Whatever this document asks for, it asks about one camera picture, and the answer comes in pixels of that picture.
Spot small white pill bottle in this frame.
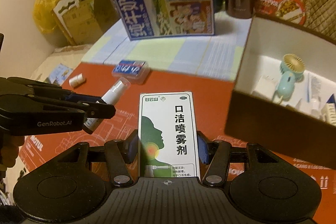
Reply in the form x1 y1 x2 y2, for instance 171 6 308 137
68 73 86 88

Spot small spray bottle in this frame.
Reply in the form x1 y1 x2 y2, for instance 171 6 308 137
83 77 130 134

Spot green white spray box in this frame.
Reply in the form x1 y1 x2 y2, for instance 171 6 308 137
138 91 201 178

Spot blue clear plastic case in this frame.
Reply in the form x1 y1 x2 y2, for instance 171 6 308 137
112 59 150 84

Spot white cube charger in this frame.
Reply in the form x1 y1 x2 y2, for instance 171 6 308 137
252 76 277 100

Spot teal handheld mini fan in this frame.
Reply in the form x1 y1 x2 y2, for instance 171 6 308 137
274 53 305 104

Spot white comb rack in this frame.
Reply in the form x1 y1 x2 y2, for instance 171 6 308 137
321 103 336 126

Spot white ointment tube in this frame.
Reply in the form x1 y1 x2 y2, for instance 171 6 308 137
307 73 322 118

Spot blue white medicine box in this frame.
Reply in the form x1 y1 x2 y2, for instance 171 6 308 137
326 94 336 108

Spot person left hand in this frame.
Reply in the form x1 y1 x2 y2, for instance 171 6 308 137
1 134 25 171

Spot red Motul cardboard sheet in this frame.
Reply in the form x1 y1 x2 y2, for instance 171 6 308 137
18 62 336 224

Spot yellow cardboard box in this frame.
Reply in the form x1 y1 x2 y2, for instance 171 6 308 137
51 0 120 46

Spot brown open storage box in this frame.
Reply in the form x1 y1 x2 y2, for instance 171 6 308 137
225 14 335 169

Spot yellow plastic bag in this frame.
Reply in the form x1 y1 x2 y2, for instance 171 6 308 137
33 0 60 34

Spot pastel checked tablecloth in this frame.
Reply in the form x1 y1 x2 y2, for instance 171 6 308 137
82 11 252 81

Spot red instant meal bowl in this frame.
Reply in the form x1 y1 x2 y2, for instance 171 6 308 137
254 0 306 25

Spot beige quilted chair cover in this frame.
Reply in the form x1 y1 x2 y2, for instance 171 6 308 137
301 0 336 40

